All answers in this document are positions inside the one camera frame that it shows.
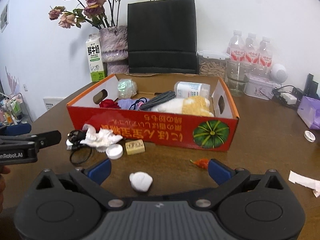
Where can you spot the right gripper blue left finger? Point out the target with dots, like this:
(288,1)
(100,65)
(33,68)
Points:
(90,179)

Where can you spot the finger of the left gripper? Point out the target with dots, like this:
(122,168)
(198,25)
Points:
(44,140)
(14,130)

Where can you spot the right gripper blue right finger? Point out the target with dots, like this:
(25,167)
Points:
(228,180)

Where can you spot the white round charger puck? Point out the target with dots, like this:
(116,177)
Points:
(69,145)

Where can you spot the red dried chili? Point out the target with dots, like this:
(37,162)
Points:
(201,163)

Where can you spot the white tissue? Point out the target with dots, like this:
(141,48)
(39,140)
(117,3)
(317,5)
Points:
(99,140)

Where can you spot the small white shell ornament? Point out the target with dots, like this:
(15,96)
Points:
(140,181)

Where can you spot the red rose flower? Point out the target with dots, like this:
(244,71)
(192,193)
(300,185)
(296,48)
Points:
(108,103)

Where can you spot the yellow white plush toy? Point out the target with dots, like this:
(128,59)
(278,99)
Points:
(193,105)

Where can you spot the purple drawstring pouch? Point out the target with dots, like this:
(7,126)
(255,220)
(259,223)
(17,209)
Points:
(131,104)

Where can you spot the iridescent white rose ornament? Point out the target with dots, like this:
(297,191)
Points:
(127,88)

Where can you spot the white cotton swab jar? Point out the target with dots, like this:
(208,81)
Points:
(187,89)

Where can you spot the person's left hand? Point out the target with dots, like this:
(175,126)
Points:
(3,170)

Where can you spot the white jar lid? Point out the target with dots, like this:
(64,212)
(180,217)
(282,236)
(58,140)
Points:
(114,151)

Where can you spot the red cardboard pumpkin box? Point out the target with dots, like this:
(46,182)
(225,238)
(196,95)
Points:
(180,130)

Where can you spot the torn white paper scraps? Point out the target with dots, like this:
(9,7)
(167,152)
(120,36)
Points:
(306,182)

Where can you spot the white tape roll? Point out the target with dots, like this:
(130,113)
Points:
(309,136)

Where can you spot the white floral tin box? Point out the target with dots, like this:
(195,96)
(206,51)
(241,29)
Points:
(259,87)

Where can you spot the white power adapter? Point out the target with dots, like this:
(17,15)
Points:
(289,98)

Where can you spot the green white milk carton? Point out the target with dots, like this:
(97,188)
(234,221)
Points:
(96,65)

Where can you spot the purple tissue pack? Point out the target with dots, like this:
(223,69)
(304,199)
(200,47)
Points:
(309,112)

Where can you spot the clear drinking glass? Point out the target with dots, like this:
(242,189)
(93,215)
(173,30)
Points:
(237,76)

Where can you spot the white round speaker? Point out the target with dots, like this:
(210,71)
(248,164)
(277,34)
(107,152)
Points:
(278,73)

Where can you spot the clear container of pellets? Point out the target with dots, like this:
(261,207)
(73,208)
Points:
(212,63)

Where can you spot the purple marbled vase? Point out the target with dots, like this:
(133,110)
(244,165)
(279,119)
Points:
(114,49)

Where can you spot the black charger stand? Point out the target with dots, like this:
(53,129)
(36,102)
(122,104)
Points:
(311,87)

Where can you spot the water bottle middle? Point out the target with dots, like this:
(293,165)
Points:
(251,49)

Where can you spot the water bottle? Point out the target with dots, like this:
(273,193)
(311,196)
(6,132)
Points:
(236,47)
(265,54)
(251,49)

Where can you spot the water bottle right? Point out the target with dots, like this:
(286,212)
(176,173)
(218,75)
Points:
(265,54)

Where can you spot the water bottle left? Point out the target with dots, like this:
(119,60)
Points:
(236,47)

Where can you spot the dried pink rose bouquet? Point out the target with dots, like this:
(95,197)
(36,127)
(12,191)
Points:
(98,13)

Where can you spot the black paper shopping bag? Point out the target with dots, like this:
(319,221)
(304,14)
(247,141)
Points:
(162,37)

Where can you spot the wire storage rack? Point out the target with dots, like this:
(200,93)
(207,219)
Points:
(15,109)

